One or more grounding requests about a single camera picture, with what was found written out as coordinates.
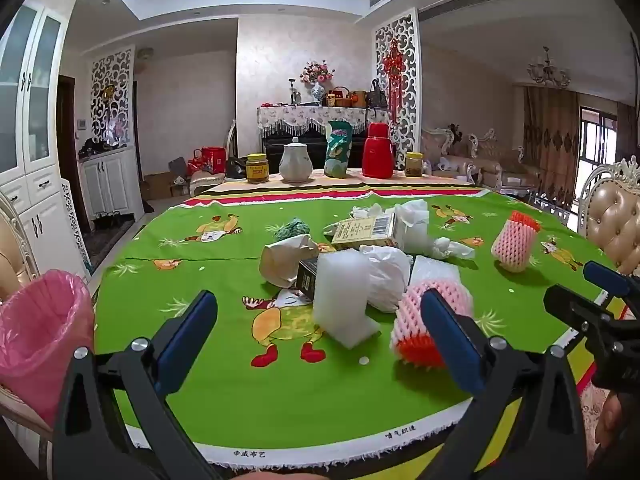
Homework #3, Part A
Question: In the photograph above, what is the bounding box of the beige leather carved chair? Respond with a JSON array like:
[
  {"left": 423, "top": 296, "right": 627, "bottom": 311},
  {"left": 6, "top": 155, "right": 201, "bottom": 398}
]
[
  {"left": 0, "top": 192, "right": 56, "bottom": 461},
  {"left": 582, "top": 157, "right": 640, "bottom": 276}
]

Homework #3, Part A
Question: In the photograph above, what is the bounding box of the white ceramic teapot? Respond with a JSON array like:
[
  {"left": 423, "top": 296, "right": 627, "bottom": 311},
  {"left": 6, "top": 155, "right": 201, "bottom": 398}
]
[{"left": 278, "top": 137, "right": 314, "bottom": 184}]

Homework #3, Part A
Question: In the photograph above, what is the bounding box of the cream dining chair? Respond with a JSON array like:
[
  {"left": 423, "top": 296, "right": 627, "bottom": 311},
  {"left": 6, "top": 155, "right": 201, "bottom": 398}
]
[{"left": 189, "top": 120, "right": 241, "bottom": 197}]

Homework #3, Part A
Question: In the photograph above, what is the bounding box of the chandelier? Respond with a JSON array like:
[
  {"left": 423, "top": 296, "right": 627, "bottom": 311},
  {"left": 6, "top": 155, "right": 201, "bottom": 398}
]
[{"left": 526, "top": 46, "right": 571, "bottom": 88}]

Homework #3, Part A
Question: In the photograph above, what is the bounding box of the white plastic bag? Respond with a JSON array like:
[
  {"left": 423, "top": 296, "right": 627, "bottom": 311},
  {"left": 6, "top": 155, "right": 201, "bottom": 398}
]
[{"left": 360, "top": 245, "right": 413, "bottom": 313}]

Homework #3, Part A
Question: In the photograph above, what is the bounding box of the tall white cabinet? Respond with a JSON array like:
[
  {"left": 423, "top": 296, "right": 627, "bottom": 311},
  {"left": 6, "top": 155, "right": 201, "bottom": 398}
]
[{"left": 0, "top": 0, "right": 91, "bottom": 281}]

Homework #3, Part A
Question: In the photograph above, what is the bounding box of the cardboard box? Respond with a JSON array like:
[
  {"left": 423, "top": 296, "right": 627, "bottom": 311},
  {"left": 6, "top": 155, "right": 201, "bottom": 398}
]
[{"left": 142, "top": 172, "right": 176, "bottom": 201}]

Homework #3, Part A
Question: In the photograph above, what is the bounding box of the white foam block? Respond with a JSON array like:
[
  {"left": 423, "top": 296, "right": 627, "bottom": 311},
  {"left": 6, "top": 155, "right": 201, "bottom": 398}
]
[{"left": 312, "top": 252, "right": 381, "bottom": 350}]

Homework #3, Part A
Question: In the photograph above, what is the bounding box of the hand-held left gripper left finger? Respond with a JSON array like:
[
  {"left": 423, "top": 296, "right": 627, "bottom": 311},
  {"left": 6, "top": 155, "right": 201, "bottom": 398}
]
[{"left": 52, "top": 289, "right": 221, "bottom": 480}]

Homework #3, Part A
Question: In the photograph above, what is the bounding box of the red gift box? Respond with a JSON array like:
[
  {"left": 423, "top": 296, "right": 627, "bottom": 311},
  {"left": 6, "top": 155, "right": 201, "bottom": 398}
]
[{"left": 200, "top": 146, "right": 227, "bottom": 175}]

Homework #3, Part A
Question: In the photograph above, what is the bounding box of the red knot ornament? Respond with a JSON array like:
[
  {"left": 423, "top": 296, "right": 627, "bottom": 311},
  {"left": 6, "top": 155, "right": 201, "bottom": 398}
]
[{"left": 382, "top": 40, "right": 406, "bottom": 126}]

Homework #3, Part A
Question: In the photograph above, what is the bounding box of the green printed tablecloth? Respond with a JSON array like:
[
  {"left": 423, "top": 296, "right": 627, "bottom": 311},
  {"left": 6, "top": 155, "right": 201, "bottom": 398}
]
[{"left": 92, "top": 180, "right": 621, "bottom": 471}]

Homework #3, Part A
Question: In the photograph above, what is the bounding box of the dark doormat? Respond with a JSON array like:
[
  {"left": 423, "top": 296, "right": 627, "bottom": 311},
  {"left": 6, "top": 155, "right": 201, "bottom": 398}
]
[{"left": 82, "top": 217, "right": 136, "bottom": 266}]

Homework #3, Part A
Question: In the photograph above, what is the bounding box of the carved beige sofa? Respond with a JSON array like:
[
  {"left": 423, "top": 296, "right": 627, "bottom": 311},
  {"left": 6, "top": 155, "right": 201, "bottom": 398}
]
[{"left": 422, "top": 122, "right": 541, "bottom": 196}]

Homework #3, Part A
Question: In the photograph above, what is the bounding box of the lace piano cover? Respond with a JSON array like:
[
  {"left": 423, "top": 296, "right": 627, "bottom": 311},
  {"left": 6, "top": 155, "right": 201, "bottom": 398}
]
[{"left": 256, "top": 105, "right": 388, "bottom": 136}]

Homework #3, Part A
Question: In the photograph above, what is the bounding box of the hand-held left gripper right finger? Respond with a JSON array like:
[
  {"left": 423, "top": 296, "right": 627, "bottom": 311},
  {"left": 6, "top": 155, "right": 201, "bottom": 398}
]
[{"left": 420, "top": 289, "right": 588, "bottom": 480}]

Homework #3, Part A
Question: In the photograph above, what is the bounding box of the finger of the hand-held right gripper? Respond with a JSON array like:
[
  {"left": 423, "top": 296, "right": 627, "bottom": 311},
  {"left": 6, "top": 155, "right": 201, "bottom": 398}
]
[
  {"left": 543, "top": 285, "right": 618, "bottom": 335},
  {"left": 582, "top": 260, "right": 640, "bottom": 311}
]

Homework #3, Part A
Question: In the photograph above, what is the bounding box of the yellow carton box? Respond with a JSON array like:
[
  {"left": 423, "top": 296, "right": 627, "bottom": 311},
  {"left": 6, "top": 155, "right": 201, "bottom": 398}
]
[{"left": 331, "top": 212, "right": 396, "bottom": 252}]

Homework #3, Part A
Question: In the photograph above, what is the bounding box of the green snack bag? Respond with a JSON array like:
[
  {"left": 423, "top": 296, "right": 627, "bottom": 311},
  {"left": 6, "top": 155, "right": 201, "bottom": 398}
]
[{"left": 324, "top": 121, "right": 354, "bottom": 179}]

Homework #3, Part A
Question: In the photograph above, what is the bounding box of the flower vase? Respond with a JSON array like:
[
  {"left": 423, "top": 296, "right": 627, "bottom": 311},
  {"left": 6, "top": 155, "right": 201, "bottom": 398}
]
[{"left": 300, "top": 60, "right": 335, "bottom": 101}]

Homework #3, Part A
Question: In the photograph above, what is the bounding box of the window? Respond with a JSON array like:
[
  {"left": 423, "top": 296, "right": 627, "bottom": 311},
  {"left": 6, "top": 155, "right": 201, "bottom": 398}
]
[{"left": 577, "top": 105, "right": 621, "bottom": 231}]

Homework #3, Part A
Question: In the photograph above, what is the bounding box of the green knitted ball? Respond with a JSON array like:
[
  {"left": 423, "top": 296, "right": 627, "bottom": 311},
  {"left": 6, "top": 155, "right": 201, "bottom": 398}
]
[{"left": 274, "top": 218, "right": 311, "bottom": 242}]

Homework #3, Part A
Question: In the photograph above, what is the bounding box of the red thermos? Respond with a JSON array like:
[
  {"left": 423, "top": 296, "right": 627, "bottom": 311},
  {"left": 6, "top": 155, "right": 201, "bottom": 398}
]
[{"left": 362, "top": 122, "right": 395, "bottom": 179}]

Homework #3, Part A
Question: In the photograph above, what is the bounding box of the pink foam fruit net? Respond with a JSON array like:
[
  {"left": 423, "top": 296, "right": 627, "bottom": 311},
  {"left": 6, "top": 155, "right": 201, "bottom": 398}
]
[
  {"left": 491, "top": 211, "right": 542, "bottom": 273},
  {"left": 390, "top": 280, "right": 475, "bottom": 368}
]

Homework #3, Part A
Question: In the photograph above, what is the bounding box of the person's right hand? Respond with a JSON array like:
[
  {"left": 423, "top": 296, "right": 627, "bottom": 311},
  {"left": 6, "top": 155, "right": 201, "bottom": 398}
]
[{"left": 597, "top": 390, "right": 640, "bottom": 461}]

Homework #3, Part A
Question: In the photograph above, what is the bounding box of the white shoe cabinet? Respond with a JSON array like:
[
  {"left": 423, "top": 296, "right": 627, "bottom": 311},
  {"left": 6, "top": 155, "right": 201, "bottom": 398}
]
[{"left": 79, "top": 147, "right": 146, "bottom": 223}]

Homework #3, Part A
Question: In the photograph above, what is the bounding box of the pink trash bin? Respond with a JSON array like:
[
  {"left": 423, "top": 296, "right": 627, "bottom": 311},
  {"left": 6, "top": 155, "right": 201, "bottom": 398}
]
[{"left": 0, "top": 269, "right": 96, "bottom": 426}]

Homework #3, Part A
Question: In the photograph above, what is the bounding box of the white patterned board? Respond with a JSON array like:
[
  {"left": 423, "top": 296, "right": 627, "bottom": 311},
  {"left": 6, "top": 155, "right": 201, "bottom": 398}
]
[{"left": 60, "top": 182, "right": 93, "bottom": 276}]

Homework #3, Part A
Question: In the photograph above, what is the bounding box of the small black box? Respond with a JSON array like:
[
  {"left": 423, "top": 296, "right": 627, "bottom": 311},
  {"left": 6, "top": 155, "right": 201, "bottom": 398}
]
[{"left": 295, "top": 258, "right": 321, "bottom": 301}]

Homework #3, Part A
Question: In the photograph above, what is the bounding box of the patterned paper bag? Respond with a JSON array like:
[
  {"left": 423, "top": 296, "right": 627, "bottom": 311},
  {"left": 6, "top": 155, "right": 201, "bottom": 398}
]
[{"left": 259, "top": 234, "right": 321, "bottom": 288}]

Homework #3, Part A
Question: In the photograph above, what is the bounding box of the white lattice screen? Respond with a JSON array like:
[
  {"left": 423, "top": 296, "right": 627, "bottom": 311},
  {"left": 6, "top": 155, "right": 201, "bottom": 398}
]
[
  {"left": 90, "top": 47, "right": 137, "bottom": 148},
  {"left": 372, "top": 7, "right": 421, "bottom": 171}
]

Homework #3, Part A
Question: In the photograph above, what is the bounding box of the black piano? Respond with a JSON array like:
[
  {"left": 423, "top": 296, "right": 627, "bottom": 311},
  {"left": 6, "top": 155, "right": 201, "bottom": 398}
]
[{"left": 262, "top": 127, "right": 371, "bottom": 168}]

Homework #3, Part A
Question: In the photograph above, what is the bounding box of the brown curtain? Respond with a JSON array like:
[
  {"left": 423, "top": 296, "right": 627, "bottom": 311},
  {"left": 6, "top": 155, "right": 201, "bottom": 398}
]
[{"left": 522, "top": 85, "right": 581, "bottom": 206}]

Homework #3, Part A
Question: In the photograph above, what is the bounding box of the white foam wrap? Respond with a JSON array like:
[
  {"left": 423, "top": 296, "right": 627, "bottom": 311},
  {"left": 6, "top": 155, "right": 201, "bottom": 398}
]
[{"left": 392, "top": 200, "right": 435, "bottom": 256}]

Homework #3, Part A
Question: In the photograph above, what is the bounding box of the yellow lid glass jar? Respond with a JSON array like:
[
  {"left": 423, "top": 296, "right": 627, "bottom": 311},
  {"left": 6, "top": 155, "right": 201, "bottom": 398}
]
[{"left": 246, "top": 153, "right": 269, "bottom": 183}]

